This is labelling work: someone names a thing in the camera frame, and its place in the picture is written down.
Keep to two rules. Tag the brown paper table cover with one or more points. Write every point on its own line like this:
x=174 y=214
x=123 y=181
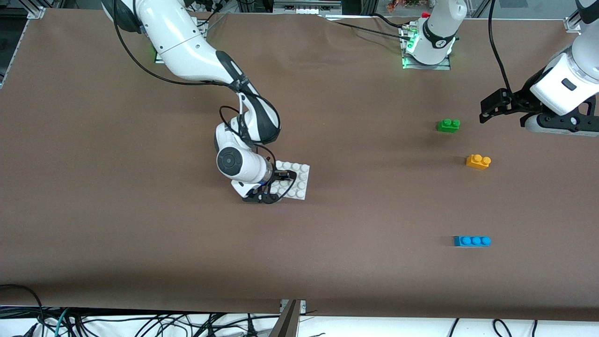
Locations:
x=140 y=234

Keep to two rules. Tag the blue three-stud block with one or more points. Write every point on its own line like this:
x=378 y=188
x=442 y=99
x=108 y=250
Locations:
x=472 y=241

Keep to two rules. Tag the aluminium frame rail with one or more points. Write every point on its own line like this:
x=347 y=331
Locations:
x=11 y=47

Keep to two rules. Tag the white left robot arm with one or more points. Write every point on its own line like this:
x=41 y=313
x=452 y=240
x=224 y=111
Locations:
x=440 y=28

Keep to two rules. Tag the orange red object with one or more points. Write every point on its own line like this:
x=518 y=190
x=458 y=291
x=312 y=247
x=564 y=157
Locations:
x=402 y=4

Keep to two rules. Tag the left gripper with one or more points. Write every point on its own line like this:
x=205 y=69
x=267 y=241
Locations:
x=525 y=99

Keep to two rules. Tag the green two-stud block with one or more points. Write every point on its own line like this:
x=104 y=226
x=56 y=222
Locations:
x=448 y=125

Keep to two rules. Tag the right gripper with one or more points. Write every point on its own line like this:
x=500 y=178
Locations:
x=282 y=176

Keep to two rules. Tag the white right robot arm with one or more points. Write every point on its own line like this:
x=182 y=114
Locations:
x=178 y=42

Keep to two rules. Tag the grey metal device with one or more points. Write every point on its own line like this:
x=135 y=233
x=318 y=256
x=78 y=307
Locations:
x=306 y=7

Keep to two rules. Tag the metal corner bracket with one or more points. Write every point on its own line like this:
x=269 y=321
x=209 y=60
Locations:
x=36 y=12
x=572 y=24

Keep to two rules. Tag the yellow two-stud block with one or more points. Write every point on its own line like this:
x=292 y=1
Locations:
x=477 y=162

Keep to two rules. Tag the white studded base plate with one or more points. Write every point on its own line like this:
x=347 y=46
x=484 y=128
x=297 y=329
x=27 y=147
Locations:
x=299 y=185

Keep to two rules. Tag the aluminium strut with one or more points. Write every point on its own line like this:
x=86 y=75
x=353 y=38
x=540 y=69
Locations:
x=288 y=323

